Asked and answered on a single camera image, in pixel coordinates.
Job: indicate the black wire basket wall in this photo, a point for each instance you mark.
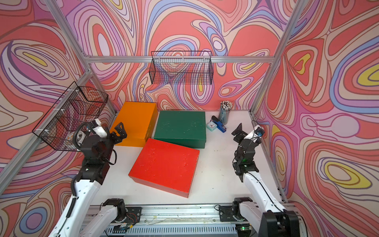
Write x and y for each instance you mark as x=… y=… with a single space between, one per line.
x=175 y=67
x=76 y=105

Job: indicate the green shoebox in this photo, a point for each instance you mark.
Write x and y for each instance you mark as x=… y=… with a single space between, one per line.
x=184 y=128

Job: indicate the red shoebox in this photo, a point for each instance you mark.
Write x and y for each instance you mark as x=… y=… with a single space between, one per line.
x=166 y=167

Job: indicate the small teal alarm clock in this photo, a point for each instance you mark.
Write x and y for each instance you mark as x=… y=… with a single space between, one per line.
x=212 y=126

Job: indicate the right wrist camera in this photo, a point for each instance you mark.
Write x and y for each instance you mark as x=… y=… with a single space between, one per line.
x=257 y=132

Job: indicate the black wire basket left wall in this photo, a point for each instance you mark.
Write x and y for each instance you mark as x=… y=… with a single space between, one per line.
x=76 y=105

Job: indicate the orange shoebox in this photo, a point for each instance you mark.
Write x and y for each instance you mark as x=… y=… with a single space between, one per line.
x=139 y=120

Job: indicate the blue black stapler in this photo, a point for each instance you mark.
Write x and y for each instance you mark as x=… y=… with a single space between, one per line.
x=219 y=124

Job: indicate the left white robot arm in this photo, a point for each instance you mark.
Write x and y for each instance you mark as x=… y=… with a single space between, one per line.
x=84 y=187

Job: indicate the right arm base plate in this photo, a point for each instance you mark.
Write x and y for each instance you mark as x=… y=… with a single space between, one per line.
x=227 y=214

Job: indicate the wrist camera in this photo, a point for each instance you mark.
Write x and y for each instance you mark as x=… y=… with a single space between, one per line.
x=96 y=127
x=257 y=132

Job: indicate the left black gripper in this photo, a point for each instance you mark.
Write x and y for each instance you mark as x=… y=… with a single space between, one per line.
x=119 y=139

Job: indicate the black wire basket back wall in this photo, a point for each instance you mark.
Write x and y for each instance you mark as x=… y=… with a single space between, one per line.
x=175 y=67

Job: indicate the clear cup of pencils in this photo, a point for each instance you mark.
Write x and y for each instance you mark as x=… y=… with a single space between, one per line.
x=225 y=108

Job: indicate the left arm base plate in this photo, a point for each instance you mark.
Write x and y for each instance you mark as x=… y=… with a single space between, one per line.
x=128 y=218

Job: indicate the aluminium front rail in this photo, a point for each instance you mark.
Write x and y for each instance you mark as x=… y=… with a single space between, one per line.
x=164 y=219

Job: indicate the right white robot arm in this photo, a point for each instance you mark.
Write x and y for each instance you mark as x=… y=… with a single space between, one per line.
x=267 y=216

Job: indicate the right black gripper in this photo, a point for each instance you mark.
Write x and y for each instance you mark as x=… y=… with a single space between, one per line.
x=238 y=130

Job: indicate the patterned bowl in basket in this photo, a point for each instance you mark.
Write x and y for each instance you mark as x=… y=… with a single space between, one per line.
x=69 y=140

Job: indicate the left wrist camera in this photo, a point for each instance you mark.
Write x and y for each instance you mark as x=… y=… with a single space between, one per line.
x=96 y=127

